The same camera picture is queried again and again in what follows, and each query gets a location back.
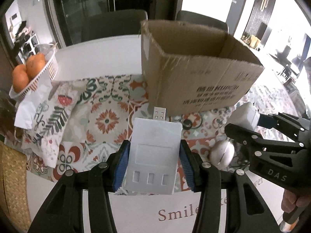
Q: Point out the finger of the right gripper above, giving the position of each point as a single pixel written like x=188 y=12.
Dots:
x=287 y=124
x=255 y=141

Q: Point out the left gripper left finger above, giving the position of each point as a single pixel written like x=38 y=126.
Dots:
x=62 y=209

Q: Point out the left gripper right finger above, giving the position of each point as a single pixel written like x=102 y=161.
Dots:
x=246 y=208

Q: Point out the white power adapter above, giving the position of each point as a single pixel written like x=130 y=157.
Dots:
x=245 y=116

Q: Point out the white battery charger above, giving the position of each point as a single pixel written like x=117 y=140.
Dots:
x=153 y=155

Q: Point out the person right hand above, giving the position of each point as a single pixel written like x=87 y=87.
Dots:
x=291 y=200

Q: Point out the woven straw chair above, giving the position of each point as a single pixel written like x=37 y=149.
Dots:
x=13 y=188

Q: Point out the small black round object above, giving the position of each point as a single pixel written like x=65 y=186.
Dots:
x=187 y=124

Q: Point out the brown cardboard box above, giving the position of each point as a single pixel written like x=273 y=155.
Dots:
x=190 y=68

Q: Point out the mushroom print cloth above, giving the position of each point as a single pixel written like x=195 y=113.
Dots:
x=50 y=120

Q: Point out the patterned floral table mat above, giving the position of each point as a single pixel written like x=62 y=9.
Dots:
x=106 y=110

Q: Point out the dark chair right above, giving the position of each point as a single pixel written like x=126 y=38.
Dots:
x=195 y=18

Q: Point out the dark chair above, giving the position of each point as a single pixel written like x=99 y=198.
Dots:
x=110 y=24
x=195 y=18

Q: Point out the orange fruit front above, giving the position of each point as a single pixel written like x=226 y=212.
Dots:
x=20 y=78

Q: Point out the orange fruit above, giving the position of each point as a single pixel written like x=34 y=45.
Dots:
x=20 y=78
x=35 y=64

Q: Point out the orange fruit rear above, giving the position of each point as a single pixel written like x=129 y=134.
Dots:
x=35 y=64

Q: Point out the white fruit basket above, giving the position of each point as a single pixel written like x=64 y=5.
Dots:
x=51 y=68

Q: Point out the white shelf unit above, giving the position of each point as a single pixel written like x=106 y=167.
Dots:
x=24 y=40

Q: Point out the dark chair left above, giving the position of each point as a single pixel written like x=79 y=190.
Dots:
x=110 y=24

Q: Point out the dark slatted wall panel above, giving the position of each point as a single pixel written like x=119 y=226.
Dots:
x=259 y=18

